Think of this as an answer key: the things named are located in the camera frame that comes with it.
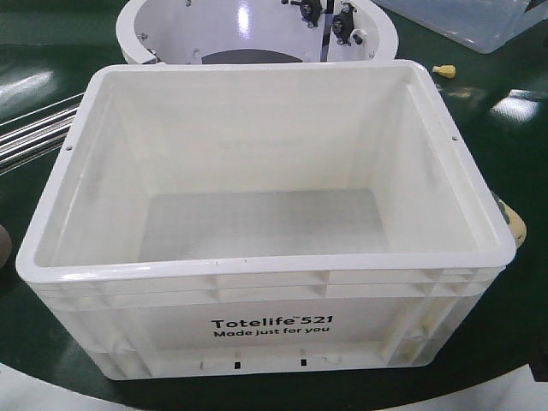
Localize small yellow toy piece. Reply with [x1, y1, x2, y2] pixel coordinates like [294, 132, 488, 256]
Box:
[432, 65, 456, 79]

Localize yellow plush toy green trim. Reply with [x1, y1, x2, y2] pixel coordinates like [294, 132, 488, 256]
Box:
[491, 191, 527, 248]

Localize white round machine housing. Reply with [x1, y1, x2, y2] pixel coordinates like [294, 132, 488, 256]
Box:
[116, 1, 399, 64]

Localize pink plush ball toy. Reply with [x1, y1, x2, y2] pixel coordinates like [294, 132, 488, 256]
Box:
[0, 225, 12, 268]

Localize shiny metal rods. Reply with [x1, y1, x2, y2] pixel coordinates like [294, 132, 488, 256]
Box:
[1, 92, 83, 175]

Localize white plastic Totelife crate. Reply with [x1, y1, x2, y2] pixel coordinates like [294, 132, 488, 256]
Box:
[16, 60, 516, 380]

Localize clear plastic storage bin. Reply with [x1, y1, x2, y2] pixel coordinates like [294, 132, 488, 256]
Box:
[376, 0, 547, 54]

